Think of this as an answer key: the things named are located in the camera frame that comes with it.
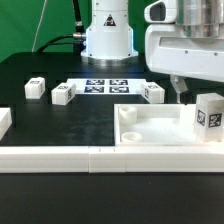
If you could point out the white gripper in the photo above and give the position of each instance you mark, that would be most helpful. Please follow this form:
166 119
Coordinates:
185 38

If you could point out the white square tabletop part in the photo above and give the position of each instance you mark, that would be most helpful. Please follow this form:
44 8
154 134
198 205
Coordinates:
157 125

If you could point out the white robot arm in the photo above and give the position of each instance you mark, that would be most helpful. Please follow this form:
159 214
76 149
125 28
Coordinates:
109 38

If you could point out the white U-shaped fence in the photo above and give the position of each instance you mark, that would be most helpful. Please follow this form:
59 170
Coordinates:
108 159

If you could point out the fiducial marker sheet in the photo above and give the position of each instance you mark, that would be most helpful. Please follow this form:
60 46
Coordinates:
105 86

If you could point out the green backdrop curtain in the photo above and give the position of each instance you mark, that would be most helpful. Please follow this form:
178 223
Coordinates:
19 20

